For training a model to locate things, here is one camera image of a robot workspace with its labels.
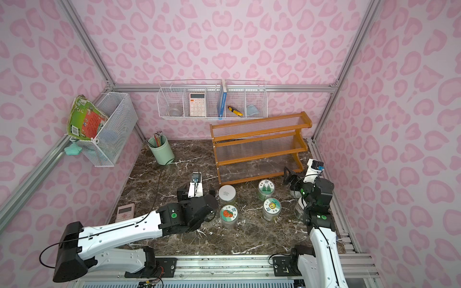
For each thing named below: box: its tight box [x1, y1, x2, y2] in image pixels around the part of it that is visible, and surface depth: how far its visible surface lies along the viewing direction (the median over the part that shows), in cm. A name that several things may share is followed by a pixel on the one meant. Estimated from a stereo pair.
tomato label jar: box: [219, 204, 239, 230], surface depth 81 cm
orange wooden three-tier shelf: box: [209, 111, 313, 186], surface depth 105 cm
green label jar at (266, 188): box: [258, 179, 275, 201], surface depth 90 cm
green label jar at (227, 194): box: [218, 184, 236, 205], surface depth 87 cm
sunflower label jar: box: [262, 197, 282, 222], surface depth 84 cm
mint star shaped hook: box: [64, 141, 83, 156], surface depth 64 cm
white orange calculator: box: [189, 92, 206, 117], surface depth 96 cm
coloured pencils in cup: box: [152, 130, 163, 147], surface depth 102 cm
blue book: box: [217, 79, 228, 120], surface depth 90 cm
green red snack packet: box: [67, 94, 109, 141], surface depth 73 cm
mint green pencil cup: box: [147, 134, 176, 166], surface depth 103 cm
